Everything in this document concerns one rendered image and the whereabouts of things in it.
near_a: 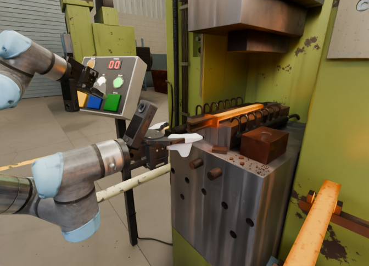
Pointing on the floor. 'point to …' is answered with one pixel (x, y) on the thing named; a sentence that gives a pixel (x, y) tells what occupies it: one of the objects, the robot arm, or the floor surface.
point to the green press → (97, 27)
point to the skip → (160, 80)
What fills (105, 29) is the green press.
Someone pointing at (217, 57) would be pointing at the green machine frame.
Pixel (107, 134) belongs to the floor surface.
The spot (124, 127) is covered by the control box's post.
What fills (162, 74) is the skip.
